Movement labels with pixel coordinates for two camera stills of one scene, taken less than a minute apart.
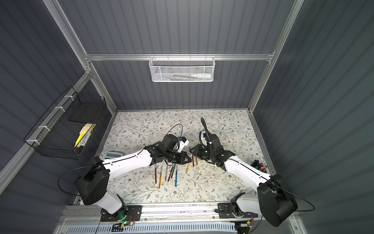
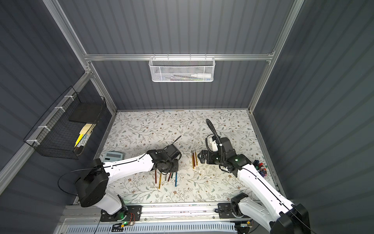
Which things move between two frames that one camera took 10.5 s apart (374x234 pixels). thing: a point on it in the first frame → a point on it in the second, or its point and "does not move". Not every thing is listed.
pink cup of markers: [260, 166] does not move
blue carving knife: [176, 184] does not move
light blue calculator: [111, 155] does not move
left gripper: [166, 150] → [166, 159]
